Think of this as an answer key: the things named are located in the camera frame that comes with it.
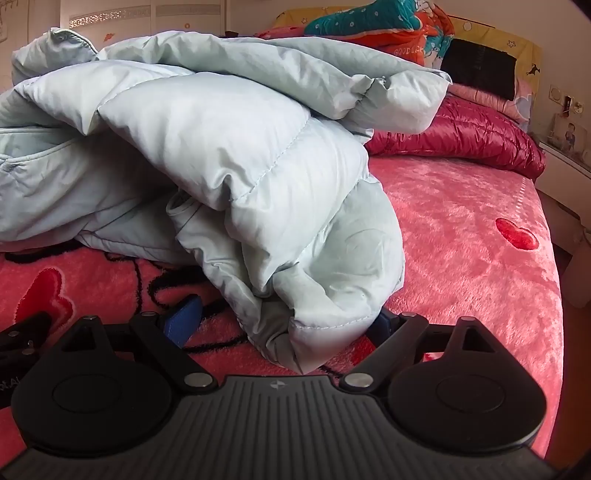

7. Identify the pink folded bedding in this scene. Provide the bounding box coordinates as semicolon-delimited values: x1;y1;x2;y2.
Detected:
444;82;533;124

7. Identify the dark red down jacket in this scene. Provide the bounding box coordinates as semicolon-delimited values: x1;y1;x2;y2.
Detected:
365;97;547;181

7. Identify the white nightstand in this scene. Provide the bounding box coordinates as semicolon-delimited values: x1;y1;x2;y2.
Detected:
531;137;591;219

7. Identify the black cloth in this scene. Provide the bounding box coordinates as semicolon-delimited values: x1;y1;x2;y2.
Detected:
441;39;517;102

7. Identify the teal and orange folded quilt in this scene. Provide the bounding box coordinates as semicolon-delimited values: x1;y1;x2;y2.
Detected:
302;0;456;68

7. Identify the yellow printed headboard cover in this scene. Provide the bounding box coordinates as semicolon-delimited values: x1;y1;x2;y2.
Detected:
272;7;544;100

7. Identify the white wardrobe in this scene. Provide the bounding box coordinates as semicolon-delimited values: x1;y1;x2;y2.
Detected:
0;0;234;70

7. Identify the light blue down jacket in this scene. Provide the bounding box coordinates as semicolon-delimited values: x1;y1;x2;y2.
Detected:
0;28;454;376

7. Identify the white wall socket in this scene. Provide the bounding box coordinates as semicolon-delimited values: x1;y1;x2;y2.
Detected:
549;83;585;116

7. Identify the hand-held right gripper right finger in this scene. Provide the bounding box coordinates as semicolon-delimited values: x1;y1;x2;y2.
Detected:
338;307;498;396

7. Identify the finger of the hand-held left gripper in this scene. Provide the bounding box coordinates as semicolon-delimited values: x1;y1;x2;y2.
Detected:
0;311;53;358

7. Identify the framed photo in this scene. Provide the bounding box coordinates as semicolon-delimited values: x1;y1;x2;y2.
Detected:
551;115;584;153

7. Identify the pink bed with blanket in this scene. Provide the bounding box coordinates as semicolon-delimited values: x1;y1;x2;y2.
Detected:
0;154;568;476

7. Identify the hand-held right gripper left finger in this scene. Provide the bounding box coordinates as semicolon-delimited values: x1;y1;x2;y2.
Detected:
62;298;219;396

